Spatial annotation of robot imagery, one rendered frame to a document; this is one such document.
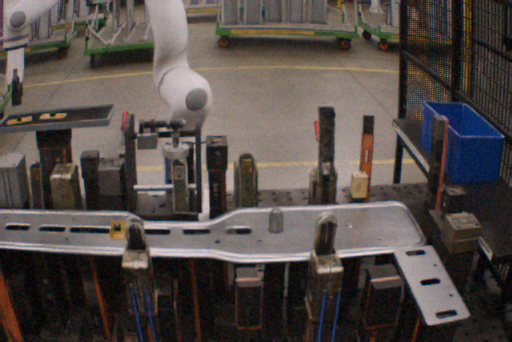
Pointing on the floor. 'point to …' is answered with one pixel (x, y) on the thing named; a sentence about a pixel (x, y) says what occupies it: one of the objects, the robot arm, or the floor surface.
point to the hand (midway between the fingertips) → (17, 98)
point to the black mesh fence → (495, 304)
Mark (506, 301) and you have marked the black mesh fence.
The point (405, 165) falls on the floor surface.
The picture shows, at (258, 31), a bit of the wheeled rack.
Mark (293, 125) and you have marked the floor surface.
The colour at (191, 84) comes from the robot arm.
